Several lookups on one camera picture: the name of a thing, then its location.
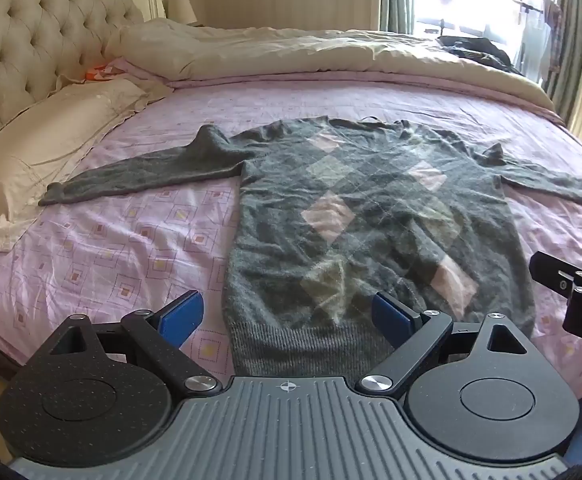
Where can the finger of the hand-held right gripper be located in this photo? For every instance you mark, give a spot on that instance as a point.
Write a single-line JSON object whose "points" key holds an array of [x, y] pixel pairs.
{"points": [[553, 270]]}

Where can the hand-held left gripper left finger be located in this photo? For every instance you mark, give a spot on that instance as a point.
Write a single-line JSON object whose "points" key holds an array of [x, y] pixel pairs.
{"points": [[185, 316]]}

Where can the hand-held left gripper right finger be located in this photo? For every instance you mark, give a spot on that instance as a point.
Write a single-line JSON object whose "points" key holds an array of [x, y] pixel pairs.
{"points": [[390, 316]]}

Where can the grey argyle sweater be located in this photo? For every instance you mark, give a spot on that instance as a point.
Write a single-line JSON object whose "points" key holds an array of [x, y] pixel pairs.
{"points": [[371, 210]]}

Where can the hanging clothes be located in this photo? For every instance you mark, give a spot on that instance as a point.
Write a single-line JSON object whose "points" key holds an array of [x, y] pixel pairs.
{"points": [[541, 35]]}

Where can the pink patterned bed sheet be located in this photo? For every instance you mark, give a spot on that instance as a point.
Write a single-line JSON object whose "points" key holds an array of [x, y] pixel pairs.
{"points": [[121, 240]]}

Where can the cream pillow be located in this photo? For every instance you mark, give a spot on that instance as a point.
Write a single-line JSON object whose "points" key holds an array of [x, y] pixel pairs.
{"points": [[46, 145]]}

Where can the dark clothing pile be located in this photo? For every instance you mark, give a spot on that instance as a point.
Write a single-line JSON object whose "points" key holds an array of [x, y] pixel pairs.
{"points": [[471, 49]]}

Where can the orange white packet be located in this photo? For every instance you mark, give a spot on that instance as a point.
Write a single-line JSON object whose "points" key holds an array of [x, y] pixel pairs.
{"points": [[96, 74]]}

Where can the cream duvet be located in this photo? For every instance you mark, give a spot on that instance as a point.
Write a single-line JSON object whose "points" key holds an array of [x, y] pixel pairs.
{"points": [[271, 55]]}

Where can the bedside lamp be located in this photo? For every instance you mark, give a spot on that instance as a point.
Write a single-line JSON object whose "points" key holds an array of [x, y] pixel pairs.
{"points": [[181, 7]]}

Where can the tufted cream headboard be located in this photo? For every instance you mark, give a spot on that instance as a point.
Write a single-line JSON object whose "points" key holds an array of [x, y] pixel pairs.
{"points": [[46, 25]]}

